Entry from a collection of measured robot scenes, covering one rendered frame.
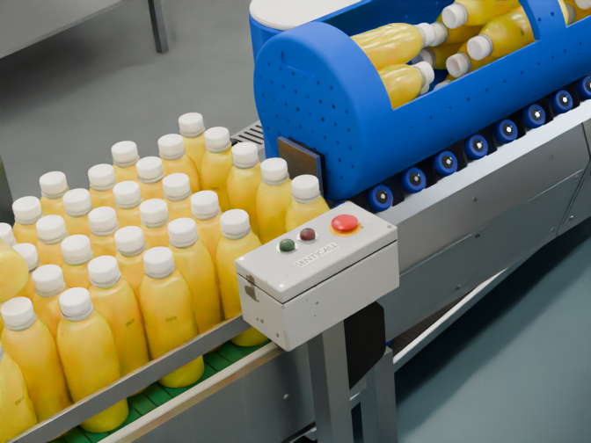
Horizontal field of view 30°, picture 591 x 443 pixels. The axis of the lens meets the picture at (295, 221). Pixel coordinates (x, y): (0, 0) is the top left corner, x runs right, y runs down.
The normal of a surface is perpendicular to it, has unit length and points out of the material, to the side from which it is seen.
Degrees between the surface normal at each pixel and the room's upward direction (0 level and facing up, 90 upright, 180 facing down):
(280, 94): 90
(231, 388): 90
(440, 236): 70
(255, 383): 90
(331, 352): 90
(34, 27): 0
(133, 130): 0
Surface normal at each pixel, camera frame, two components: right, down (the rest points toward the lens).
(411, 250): 0.56, 0.07
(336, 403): 0.62, 0.37
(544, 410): -0.09, -0.83
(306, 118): -0.77, 0.40
